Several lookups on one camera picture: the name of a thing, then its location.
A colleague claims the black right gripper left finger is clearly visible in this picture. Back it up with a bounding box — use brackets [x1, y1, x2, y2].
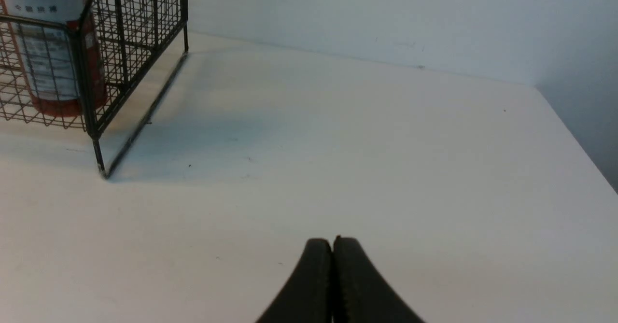
[257, 238, 333, 323]

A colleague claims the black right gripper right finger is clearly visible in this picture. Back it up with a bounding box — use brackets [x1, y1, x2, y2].
[333, 236, 423, 323]

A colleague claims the chili sauce bottle yellow cap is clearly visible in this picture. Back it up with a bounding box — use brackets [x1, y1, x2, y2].
[1, 0, 108, 117]

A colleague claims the black wire mesh shelf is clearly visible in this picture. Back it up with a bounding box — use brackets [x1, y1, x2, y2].
[1, 0, 188, 179]

